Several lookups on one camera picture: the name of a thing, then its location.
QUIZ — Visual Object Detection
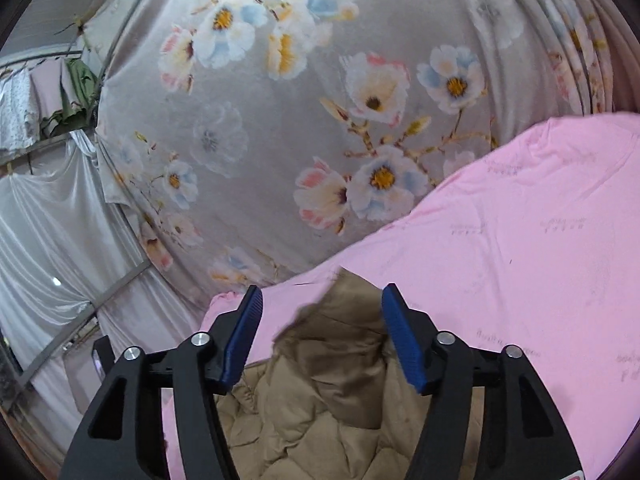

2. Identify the grey floral curtain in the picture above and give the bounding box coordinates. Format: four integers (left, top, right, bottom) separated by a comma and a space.
98, 0, 639, 306

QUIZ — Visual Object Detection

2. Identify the white lace hanging garment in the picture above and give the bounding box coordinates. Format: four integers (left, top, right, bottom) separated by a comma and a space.
0, 68, 40, 152

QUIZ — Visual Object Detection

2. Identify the khaki puffer jacket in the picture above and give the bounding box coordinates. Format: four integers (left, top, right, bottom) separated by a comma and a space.
214, 265, 485, 480

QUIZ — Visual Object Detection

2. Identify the pink bed sheet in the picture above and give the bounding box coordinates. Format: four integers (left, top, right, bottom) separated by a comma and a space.
160, 110, 640, 480

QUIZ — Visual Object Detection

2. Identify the green hanging garment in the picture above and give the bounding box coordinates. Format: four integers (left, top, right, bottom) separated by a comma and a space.
40, 58, 101, 139

